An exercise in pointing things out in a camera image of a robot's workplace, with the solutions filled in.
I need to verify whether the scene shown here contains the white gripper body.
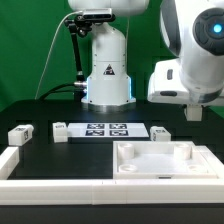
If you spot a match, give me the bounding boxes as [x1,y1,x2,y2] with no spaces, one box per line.
[147,59,224,106]

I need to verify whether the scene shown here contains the white marker sheet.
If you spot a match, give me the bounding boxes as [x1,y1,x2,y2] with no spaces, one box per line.
[68,123,149,138]

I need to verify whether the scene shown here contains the white camera cable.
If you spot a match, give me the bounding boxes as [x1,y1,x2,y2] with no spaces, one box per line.
[34,10,84,100]

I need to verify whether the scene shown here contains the black base cables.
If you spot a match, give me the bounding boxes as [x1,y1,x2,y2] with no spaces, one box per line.
[35,83,84,101]

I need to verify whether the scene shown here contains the grey camera on mount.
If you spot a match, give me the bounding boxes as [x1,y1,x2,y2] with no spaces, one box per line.
[82,8,112,21]

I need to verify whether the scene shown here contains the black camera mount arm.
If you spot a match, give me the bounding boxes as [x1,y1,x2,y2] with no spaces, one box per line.
[64,18,91,85]

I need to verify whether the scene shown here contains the white U-shaped fence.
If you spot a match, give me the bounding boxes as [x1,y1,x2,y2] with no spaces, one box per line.
[0,147,224,205]

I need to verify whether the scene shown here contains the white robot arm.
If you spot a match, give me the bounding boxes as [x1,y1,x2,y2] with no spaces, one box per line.
[68,0,224,110]

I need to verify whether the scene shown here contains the white square tabletop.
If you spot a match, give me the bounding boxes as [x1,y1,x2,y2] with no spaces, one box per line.
[113,141,218,179]

